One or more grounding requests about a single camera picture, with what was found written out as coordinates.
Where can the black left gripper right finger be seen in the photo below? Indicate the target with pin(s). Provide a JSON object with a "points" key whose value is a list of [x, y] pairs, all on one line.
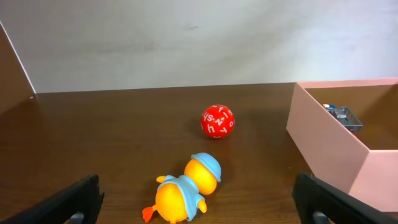
{"points": [[319, 202]]}

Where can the red lettered ball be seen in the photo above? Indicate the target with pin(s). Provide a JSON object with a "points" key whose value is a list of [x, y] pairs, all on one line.
{"points": [[217, 121]]}

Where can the red toy fire truck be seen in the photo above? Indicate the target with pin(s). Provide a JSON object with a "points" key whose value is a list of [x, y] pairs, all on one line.
{"points": [[345, 117]]}

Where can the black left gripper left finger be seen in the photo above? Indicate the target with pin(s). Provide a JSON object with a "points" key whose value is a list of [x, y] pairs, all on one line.
{"points": [[83, 197]]}

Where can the pink cardboard box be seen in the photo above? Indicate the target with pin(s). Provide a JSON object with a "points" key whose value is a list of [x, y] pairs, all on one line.
{"points": [[365, 167]]}

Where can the orange toy duck blue hat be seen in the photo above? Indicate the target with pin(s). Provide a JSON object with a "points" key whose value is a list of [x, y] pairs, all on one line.
{"points": [[180, 198]]}

